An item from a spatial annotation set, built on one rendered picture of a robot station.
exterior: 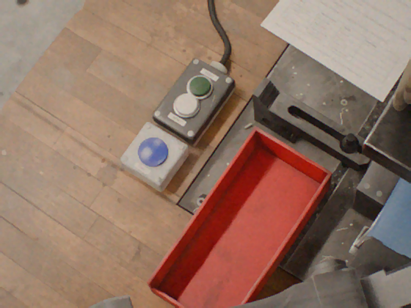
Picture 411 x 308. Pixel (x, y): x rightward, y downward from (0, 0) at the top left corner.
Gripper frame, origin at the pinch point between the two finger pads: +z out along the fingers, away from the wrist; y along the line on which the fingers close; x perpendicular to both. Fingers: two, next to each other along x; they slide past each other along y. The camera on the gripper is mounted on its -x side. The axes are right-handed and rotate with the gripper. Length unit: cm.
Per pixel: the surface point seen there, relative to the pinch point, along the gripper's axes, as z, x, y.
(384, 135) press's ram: -6.1, 7.2, 15.4
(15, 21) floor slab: 108, 110, -25
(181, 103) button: 11.2, 34.0, 2.5
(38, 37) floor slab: 108, 101, -25
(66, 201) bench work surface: 4.9, 41.1, -15.8
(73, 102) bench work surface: 12, 49, -5
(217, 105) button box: 13.4, 30.0, 4.2
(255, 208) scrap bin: 10.0, 18.5, -4.6
